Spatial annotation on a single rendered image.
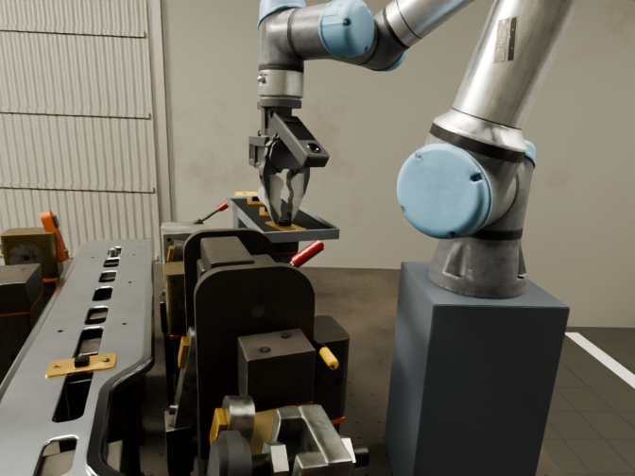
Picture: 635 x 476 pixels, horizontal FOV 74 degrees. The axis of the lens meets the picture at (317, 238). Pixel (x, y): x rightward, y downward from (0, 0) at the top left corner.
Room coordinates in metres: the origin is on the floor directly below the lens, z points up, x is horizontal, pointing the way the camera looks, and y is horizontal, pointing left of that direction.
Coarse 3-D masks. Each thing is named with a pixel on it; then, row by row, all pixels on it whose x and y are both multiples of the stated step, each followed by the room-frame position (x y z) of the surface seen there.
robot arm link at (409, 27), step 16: (400, 0) 0.72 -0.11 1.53; (416, 0) 0.70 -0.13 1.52; (432, 0) 0.69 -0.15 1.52; (448, 0) 0.68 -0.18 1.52; (464, 0) 0.68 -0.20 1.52; (384, 16) 0.74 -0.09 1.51; (400, 16) 0.72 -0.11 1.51; (416, 16) 0.71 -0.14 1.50; (432, 16) 0.70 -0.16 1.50; (448, 16) 0.71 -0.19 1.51; (384, 32) 0.74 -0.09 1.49; (400, 32) 0.73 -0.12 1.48; (416, 32) 0.72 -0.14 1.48; (384, 48) 0.74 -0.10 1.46; (400, 48) 0.75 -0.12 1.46; (368, 64) 0.75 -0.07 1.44; (384, 64) 0.78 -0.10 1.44; (400, 64) 0.81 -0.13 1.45
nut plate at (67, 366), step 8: (64, 360) 0.53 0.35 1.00; (72, 360) 0.53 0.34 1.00; (80, 360) 0.51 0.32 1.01; (88, 360) 0.52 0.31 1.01; (96, 360) 0.53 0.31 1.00; (112, 360) 0.53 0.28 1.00; (48, 368) 0.51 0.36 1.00; (64, 368) 0.51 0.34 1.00; (72, 368) 0.51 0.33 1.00; (80, 368) 0.51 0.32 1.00; (88, 368) 0.51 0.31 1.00; (96, 368) 0.51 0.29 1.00; (104, 368) 0.51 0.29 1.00; (48, 376) 0.49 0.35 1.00
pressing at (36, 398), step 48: (144, 240) 1.17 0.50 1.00; (96, 288) 0.80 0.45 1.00; (144, 288) 0.81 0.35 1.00; (48, 336) 0.60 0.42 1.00; (144, 336) 0.60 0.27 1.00; (48, 384) 0.47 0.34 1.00; (96, 384) 0.48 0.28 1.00; (0, 432) 0.39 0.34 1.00; (48, 432) 0.39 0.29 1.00; (96, 432) 0.39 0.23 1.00
